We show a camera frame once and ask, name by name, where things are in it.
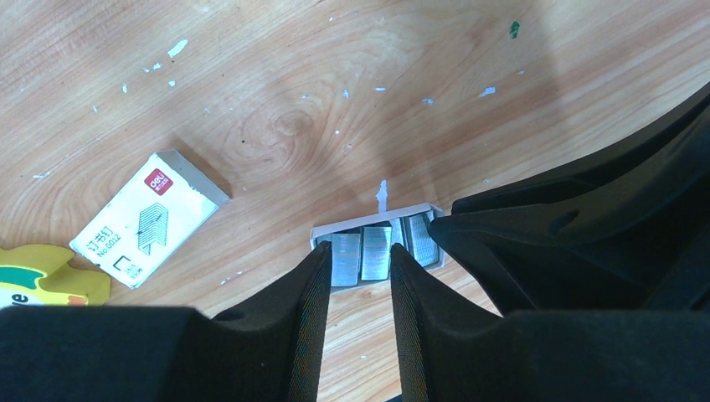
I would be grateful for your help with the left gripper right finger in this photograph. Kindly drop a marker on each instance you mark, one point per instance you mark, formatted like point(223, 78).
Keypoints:
point(450, 349)

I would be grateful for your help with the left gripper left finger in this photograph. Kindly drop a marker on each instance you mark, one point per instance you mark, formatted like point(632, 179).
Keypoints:
point(267, 348)

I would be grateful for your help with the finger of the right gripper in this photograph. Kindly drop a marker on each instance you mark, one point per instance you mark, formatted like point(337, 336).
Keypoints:
point(625, 227)

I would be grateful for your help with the white staple box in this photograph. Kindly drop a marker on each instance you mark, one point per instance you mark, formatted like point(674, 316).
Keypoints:
point(149, 218)

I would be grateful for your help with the yellow owl toy block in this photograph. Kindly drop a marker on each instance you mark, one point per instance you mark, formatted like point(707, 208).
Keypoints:
point(40, 275)

